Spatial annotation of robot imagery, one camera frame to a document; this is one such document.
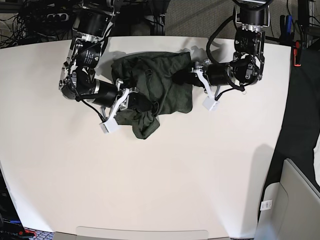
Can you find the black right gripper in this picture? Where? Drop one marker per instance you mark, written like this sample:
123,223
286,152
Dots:
106,94

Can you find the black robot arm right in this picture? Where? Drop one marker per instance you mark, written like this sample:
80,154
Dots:
78,80

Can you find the dark green long-sleeve shirt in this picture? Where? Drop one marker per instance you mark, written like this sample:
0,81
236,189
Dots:
152,73

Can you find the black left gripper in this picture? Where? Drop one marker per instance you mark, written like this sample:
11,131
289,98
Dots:
217,75

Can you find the red black tool bottom-left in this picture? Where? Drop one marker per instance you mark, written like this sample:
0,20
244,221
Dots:
27,234

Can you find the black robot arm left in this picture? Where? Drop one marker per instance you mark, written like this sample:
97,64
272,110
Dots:
249,17

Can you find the orange black clamp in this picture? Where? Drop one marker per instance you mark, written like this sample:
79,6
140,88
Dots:
297,52

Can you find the blue handled tool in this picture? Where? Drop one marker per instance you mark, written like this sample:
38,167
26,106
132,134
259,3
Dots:
288,25

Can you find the grey plastic bin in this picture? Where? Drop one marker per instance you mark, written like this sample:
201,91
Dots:
290,209

